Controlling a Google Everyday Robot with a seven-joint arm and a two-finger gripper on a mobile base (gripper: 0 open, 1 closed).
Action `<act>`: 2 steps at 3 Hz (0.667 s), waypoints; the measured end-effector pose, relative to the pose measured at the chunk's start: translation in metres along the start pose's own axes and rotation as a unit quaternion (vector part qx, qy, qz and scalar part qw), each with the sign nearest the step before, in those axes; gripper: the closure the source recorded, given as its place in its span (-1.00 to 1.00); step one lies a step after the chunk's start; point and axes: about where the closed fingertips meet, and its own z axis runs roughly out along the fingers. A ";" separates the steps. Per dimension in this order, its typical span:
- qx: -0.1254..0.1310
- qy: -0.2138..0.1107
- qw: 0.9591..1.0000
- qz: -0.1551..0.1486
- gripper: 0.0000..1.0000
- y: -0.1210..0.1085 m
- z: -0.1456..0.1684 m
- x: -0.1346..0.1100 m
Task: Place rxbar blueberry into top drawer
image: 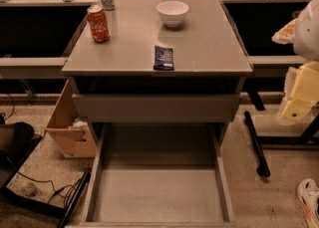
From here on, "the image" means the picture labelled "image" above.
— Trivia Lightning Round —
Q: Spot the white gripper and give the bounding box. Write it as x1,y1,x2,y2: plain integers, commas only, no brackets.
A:
271,19,319,125

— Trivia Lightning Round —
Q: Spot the dark blue snack bar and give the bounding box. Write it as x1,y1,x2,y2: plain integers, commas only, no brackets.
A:
154,46,174,71

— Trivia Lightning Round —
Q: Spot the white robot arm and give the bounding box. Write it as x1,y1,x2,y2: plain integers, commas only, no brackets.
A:
272,0,319,125

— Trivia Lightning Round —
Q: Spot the grey drawer cabinet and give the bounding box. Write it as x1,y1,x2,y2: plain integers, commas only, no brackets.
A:
61,0,253,146

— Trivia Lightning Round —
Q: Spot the open grey drawer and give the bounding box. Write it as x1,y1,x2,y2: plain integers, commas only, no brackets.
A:
66,123,237,228

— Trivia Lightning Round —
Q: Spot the closed grey drawer front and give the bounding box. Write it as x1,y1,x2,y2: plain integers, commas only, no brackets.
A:
73,94,239,122

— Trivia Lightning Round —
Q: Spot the white ceramic bowl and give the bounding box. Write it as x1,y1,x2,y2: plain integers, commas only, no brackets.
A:
157,1,189,27

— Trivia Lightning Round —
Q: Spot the black table leg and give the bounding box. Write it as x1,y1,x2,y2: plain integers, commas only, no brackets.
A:
244,111,270,177

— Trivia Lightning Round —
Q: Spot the white sneaker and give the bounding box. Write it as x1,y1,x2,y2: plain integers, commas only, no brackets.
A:
297,178,319,228

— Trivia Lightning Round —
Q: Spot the orange soda can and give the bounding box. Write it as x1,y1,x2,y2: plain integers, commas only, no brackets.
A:
87,4,110,42

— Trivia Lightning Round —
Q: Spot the brown cardboard box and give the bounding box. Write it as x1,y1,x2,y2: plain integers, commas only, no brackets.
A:
46,81,96,157

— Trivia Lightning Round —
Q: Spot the black cable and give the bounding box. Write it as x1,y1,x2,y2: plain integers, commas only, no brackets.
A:
16,170,84,208

